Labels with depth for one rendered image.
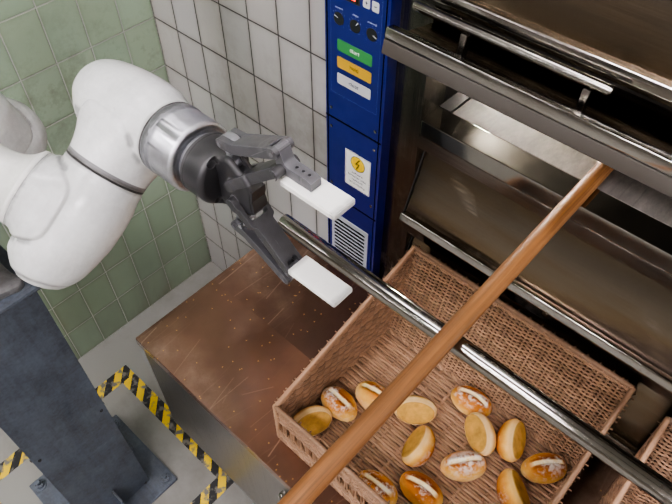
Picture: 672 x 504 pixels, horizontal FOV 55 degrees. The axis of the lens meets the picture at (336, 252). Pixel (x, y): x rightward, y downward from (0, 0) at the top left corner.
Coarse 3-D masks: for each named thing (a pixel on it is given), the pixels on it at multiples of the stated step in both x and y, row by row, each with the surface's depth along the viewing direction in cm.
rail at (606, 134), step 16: (400, 32) 98; (416, 48) 97; (432, 48) 95; (448, 64) 94; (464, 64) 93; (480, 80) 92; (496, 80) 90; (512, 80) 90; (512, 96) 90; (528, 96) 88; (544, 96) 88; (544, 112) 87; (560, 112) 86; (576, 112) 85; (576, 128) 85; (592, 128) 84; (608, 128) 83; (608, 144) 83; (624, 144) 82; (640, 144) 81; (640, 160) 82; (656, 160) 80
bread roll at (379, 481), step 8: (360, 472) 137; (368, 472) 136; (376, 472) 136; (368, 480) 134; (376, 480) 134; (384, 480) 134; (376, 488) 133; (384, 488) 133; (392, 488) 134; (384, 496) 132; (392, 496) 133
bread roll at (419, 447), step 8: (416, 432) 142; (424, 432) 140; (432, 432) 141; (408, 440) 142; (416, 440) 140; (424, 440) 139; (432, 440) 140; (408, 448) 139; (416, 448) 138; (424, 448) 138; (432, 448) 140; (408, 456) 138; (416, 456) 137; (424, 456) 138; (408, 464) 138; (416, 464) 138
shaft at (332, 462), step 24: (600, 168) 112; (576, 192) 109; (552, 216) 105; (528, 240) 102; (504, 264) 99; (480, 288) 96; (504, 288) 97; (456, 312) 94; (480, 312) 94; (456, 336) 91; (432, 360) 88; (408, 384) 86; (384, 408) 84; (360, 432) 81; (336, 456) 79; (312, 480) 77
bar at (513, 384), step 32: (288, 224) 109; (320, 256) 106; (384, 288) 100; (416, 320) 97; (480, 352) 93; (512, 384) 89; (544, 416) 87; (576, 416) 86; (608, 448) 83; (640, 480) 81
